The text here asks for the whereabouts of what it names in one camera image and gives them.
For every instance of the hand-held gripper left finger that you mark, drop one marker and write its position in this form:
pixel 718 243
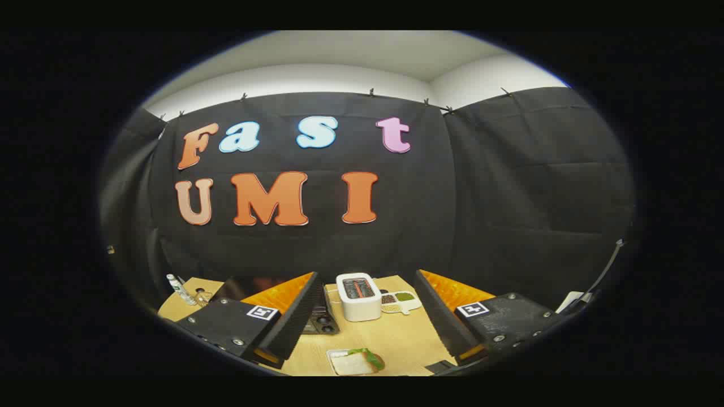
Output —
pixel 294 322

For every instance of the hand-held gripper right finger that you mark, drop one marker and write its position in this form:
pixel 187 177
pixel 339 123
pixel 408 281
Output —
pixel 438 316

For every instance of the black toaster oven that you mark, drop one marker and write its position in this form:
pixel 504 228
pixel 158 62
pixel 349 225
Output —
pixel 326 323

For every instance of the bread and lettuce sandwich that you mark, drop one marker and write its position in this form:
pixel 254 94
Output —
pixel 362 362

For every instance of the white slot toaster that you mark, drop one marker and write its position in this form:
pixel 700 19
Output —
pixel 360 302

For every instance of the white divided spice dish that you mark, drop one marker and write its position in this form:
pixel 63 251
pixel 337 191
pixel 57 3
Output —
pixel 403 299

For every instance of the white plastic tray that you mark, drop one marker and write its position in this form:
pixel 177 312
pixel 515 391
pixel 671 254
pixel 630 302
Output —
pixel 330 356

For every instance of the black backdrop cloth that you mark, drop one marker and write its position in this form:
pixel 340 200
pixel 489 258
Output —
pixel 452 198

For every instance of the white green-label bottle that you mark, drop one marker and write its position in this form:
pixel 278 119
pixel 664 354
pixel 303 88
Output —
pixel 179 288

